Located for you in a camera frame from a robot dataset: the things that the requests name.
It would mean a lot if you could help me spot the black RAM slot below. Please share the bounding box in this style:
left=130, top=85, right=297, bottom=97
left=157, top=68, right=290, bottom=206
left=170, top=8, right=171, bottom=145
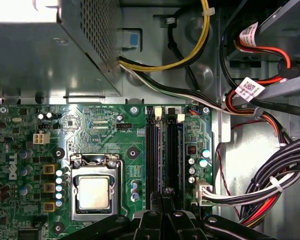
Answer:
left=145, top=106, right=155, bottom=211
left=176, top=113, right=186, bottom=193
left=166, top=112, right=178, bottom=195
left=153, top=106, right=164, bottom=195

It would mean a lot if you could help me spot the yellow black power wire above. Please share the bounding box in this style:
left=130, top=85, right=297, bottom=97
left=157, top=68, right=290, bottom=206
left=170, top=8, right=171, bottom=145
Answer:
left=118, top=0, right=211, bottom=73

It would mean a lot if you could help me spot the black white wire bundle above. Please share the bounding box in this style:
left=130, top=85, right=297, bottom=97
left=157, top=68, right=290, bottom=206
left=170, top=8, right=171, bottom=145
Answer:
left=118, top=63, right=300, bottom=207

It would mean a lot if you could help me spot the silver CPU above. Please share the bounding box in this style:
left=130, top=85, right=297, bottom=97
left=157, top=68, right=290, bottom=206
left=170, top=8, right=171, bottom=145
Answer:
left=77, top=176, right=111, bottom=210

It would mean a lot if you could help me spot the red orange labelled wire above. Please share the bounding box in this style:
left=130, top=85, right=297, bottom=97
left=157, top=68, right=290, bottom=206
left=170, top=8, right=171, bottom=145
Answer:
left=224, top=21, right=293, bottom=117

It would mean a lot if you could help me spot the black PC case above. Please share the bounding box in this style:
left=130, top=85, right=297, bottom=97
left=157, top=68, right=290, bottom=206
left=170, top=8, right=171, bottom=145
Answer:
left=0, top=0, right=300, bottom=240

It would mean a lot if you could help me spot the silver drive cage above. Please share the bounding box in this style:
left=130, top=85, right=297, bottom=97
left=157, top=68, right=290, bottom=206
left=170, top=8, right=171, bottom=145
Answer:
left=224, top=0, right=300, bottom=101

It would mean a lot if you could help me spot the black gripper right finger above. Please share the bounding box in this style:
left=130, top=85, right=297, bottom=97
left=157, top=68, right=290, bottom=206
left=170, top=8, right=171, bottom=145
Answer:
left=162, top=191, right=272, bottom=240

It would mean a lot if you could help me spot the orange red yellow wire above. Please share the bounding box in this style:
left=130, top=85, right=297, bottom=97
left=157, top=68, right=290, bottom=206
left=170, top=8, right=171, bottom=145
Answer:
left=239, top=194, right=281, bottom=228

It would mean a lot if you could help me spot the grey power supply unit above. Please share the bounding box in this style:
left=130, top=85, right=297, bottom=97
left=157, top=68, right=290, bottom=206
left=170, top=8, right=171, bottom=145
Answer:
left=0, top=0, right=123, bottom=101

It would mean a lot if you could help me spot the CPU socket locking lever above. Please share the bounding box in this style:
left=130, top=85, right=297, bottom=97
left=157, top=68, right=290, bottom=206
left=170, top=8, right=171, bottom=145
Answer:
left=114, top=154, right=129, bottom=218

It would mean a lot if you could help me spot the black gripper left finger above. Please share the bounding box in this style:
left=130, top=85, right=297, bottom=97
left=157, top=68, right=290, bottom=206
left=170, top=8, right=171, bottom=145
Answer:
left=59, top=191, right=164, bottom=240

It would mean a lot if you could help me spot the silver CPU socket cover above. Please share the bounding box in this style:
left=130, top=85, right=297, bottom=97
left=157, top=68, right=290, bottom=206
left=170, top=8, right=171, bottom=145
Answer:
left=69, top=153, right=123, bottom=216

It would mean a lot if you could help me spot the green motherboard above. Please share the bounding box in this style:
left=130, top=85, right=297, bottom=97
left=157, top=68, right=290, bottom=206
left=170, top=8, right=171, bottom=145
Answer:
left=0, top=103, right=213, bottom=240

